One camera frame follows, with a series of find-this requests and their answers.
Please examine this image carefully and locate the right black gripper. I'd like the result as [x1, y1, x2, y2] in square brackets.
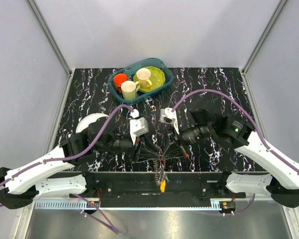
[161, 121, 213, 160]

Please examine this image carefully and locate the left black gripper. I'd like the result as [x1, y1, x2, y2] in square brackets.
[96, 133, 160, 164]

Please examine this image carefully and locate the metal keyring disc with rings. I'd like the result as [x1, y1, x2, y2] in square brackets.
[153, 160, 166, 186]

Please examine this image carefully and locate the yellow key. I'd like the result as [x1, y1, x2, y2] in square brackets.
[160, 181, 166, 193]

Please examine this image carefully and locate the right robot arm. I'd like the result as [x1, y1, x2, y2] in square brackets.
[159, 104, 299, 208]

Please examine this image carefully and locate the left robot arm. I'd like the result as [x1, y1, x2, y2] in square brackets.
[0, 113, 160, 209]

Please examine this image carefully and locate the black base bar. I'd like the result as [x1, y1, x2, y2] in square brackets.
[38, 172, 246, 211]

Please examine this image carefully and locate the cream mug front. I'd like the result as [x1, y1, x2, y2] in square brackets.
[121, 81, 141, 100]

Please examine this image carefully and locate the yellow-green dotted plate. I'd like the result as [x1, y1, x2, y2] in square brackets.
[133, 66, 165, 93]

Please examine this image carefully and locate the teal plastic tray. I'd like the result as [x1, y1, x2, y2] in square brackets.
[108, 58, 174, 106]

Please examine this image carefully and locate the cream mug on plate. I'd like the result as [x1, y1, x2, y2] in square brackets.
[134, 68, 152, 88]

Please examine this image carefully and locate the white round plate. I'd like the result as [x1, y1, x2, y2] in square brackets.
[75, 113, 109, 133]

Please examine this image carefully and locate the orange mug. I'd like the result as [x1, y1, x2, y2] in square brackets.
[113, 73, 129, 93]

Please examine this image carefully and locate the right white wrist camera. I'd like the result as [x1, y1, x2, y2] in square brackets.
[159, 108, 179, 134]

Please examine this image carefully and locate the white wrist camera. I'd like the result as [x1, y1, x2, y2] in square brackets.
[159, 108, 179, 134]
[130, 109, 149, 145]

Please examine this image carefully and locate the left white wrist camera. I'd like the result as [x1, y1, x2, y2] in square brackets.
[130, 109, 149, 145]

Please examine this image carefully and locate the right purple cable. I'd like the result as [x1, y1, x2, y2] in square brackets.
[171, 89, 299, 217]

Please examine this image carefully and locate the purple cable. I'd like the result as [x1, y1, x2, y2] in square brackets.
[171, 89, 299, 217]
[0, 104, 138, 235]

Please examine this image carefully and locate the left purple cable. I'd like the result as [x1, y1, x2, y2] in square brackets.
[0, 104, 138, 235]

